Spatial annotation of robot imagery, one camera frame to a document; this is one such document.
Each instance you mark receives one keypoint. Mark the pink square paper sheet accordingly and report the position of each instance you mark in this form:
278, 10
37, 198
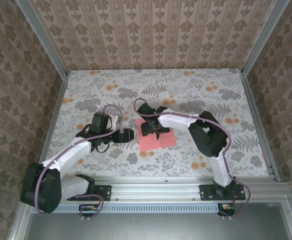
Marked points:
165, 142

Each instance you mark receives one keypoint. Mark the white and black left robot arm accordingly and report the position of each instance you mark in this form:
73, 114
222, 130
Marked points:
68, 155

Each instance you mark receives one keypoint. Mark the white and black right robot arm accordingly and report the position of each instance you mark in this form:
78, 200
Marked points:
175, 121

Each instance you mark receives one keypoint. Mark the grey metal sheet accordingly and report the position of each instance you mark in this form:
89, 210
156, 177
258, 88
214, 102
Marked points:
160, 227

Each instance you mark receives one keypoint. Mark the floral patterned table cover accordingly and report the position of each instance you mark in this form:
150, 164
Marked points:
135, 82

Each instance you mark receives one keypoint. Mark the aluminium profile beam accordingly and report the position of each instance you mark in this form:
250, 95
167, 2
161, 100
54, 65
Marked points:
155, 191

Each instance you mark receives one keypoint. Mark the black controller board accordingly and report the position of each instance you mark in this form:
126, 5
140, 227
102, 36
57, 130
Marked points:
88, 209
226, 209

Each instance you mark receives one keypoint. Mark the aluminium side rail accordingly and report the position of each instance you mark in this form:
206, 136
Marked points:
258, 125
51, 130

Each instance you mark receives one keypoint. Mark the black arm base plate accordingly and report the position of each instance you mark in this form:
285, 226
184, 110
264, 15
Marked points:
105, 192
206, 192

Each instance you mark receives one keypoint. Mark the aluminium frame post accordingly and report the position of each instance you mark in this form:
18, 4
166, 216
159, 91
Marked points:
42, 37
261, 37

